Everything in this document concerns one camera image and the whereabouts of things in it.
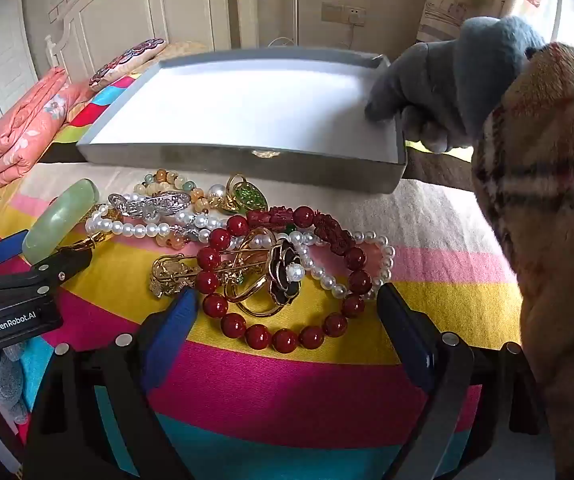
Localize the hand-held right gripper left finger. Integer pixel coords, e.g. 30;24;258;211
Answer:
24;287;200;480

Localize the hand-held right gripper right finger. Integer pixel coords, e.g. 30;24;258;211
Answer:
376;282;543;480

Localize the green jade bangle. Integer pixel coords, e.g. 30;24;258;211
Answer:
21;178;100;266

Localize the red bead bracelet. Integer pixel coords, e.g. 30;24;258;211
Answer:
196;204;374;353

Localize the black flower ring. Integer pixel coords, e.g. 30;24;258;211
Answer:
224;238;304;318

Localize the grey jewelry tray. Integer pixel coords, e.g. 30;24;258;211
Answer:
76;46;408;195

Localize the person's right forearm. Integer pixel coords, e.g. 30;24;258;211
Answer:
470;42;574;480

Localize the person's left hand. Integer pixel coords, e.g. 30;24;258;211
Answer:
0;345;32;423

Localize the person's right hand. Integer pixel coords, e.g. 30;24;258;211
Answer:
364;15;548;155

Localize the gold bangle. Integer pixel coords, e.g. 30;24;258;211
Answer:
59;202;118;256

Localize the gold brooch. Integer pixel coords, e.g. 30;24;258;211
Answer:
149;227;278;301

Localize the striped colourful blanket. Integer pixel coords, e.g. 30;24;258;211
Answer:
0;72;533;480

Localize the pink folded quilt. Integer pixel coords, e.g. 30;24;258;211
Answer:
0;66;92;193

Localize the white wardrobe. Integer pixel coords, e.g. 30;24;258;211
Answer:
0;0;40;171

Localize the embroidered pillow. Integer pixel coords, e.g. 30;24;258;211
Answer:
89;38;168;92

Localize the cream patterned pillow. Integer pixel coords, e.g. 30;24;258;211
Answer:
157;41;213;61

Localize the white bed headboard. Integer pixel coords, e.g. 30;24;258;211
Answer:
44;0;240;81

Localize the printed curtain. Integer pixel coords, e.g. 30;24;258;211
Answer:
417;0;563;43

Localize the white pearl necklace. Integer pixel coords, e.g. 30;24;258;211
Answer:
84;202;233;248

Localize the white pearl bracelet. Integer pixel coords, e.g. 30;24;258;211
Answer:
277;230;396;298

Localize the pastel bead bracelet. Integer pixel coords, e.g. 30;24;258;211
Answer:
134;169;225;212

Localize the green gem gold ring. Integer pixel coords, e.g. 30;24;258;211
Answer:
224;174;270;213

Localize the wall outlet panel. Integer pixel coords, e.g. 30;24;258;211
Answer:
321;2;367;27

